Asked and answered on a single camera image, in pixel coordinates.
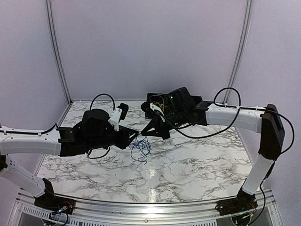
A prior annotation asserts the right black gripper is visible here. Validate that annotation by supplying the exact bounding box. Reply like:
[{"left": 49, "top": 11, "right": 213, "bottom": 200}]
[{"left": 141, "top": 108, "right": 188, "bottom": 140}]

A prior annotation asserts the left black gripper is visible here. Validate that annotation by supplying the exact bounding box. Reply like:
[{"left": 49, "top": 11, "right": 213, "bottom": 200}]
[{"left": 87, "top": 125, "right": 139, "bottom": 151}]

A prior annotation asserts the yellow wire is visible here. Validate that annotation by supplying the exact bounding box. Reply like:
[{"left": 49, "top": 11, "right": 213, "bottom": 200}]
[{"left": 148, "top": 94, "right": 166, "bottom": 111}]

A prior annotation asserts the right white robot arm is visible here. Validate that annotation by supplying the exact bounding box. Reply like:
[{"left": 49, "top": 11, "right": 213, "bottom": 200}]
[{"left": 141, "top": 87, "right": 285, "bottom": 211}]

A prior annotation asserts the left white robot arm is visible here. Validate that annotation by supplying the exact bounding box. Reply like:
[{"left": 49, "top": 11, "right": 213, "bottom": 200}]
[{"left": 0, "top": 108, "right": 139, "bottom": 210}]

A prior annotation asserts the black compartment tray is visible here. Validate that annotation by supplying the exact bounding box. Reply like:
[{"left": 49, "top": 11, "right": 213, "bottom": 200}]
[{"left": 146, "top": 93, "right": 203, "bottom": 114}]

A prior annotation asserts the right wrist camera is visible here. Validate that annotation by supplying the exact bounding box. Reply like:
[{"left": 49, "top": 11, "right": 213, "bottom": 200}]
[{"left": 141, "top": 102, "right": 163, "bottom": 118}]

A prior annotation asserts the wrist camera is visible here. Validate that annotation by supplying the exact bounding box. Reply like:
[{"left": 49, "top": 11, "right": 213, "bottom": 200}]
[
  {"left": 141, "top": 102, "right": 163, "bottom": 118},
  {"left": 108, "top": 103, "right": 129, "bottom": 132}
]

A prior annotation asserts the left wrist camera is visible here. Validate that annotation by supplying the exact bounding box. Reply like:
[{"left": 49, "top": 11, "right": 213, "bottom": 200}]
[{"left": 108, "top": 103, "right": 129, "bottom": 132}]

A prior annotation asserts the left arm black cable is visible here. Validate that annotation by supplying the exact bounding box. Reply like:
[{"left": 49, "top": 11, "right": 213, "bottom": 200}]
[{"left": 87, "top": 93, "right": 116, "bottom": 159}]

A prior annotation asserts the right aluminium frame post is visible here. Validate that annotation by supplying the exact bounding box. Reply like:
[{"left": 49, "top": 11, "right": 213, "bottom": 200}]
[{"left": 223, "top": 0, "right": 253, "bottom": 99}]

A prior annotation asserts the aluminium frame post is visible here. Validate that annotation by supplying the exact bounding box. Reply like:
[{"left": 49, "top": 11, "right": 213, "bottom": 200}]
[
  {"left": 223, "top": 0, "right": 253, "bottom": 99},
  {"left": 45, "top": 0, "right": 72, "bottom": 105}
]

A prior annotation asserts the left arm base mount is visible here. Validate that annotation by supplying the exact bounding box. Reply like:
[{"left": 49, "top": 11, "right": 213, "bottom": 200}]
[{"left": 34, "top": 178, "right": 75, "bottom": 214}]

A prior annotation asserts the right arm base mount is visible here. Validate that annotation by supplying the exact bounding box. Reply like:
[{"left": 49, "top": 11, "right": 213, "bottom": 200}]
[{"left": 215, "top": 187, "right": 258, "bottom": 216}]

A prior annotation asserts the aluminium front rail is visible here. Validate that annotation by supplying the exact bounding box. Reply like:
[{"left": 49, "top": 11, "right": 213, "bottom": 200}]
[{"left": 8, "top": 189, "right": 283, "bottom": 226}]

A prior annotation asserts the left aluminium frame post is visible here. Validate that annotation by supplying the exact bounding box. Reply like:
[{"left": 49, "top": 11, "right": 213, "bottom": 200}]
[{"left": 45, "top": 0, "right": 72, "bottom": 105}]

